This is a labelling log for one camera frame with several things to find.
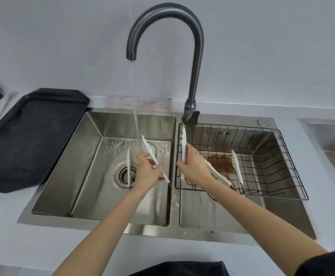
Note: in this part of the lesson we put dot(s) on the black plastic tray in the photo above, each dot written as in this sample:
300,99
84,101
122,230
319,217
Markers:
32,140

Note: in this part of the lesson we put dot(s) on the white tongs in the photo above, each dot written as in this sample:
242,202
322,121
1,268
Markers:
183,140
150,150
237,169

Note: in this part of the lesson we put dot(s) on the dark navy garment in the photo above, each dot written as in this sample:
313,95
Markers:
328,264

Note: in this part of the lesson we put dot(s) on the person's left hand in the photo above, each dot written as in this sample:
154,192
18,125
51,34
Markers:
147,169

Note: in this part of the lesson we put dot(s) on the stainless steel double sink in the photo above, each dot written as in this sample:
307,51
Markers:
84,183

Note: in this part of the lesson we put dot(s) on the pink dish cloth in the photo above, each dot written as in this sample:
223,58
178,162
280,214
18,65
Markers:
150,103

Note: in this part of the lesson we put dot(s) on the person's left forearm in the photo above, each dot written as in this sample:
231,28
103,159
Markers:
104,235

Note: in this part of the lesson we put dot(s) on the stainless steel single sink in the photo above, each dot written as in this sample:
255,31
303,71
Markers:
328,137

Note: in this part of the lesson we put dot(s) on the round metal drain strainer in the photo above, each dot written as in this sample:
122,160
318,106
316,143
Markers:
123,176

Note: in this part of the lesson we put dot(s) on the person's right hand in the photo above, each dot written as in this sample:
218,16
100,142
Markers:
194,169

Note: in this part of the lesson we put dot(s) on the dark grey gooseneck faucet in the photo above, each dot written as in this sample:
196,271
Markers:
196,68

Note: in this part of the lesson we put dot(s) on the round metal sink cap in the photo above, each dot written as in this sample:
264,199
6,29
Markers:
262,123

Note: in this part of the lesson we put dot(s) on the person's right forearm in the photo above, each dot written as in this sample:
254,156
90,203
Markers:
265,227

